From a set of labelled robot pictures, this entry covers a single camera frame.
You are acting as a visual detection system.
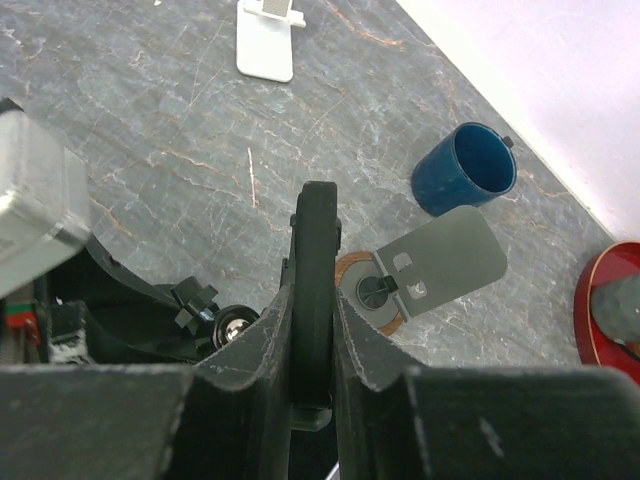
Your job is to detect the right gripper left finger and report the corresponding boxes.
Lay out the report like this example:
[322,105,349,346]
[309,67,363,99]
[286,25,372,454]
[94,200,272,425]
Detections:
[1,287,293,479]

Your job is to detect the grey mug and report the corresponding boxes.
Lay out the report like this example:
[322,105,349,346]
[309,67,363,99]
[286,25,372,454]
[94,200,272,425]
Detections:
[590,274,639,358]

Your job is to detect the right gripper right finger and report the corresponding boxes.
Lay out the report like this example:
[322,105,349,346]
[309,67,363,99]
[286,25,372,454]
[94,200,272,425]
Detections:
[334,294,639,479]

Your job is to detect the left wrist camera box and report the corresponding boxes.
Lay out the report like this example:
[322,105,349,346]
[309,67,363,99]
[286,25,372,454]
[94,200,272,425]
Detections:
[1,110,91,296]

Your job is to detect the dark blue mug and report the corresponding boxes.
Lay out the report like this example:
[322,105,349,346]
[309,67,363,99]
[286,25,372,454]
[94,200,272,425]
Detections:
[410,122,517,217]

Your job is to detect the round wooden base stand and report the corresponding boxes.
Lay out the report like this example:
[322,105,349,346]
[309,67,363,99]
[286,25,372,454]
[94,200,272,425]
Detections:
[334,204,509,337]

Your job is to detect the white folding phone stand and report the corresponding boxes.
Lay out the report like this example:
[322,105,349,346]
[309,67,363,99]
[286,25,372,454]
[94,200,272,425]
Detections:
[236,0,306,83]

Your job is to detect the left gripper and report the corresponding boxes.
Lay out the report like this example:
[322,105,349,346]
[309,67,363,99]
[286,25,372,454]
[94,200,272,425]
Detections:
[32,238,259,365]

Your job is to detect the red round tray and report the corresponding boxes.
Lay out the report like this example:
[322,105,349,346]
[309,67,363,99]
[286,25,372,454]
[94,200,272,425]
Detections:
[573,241,639,381]

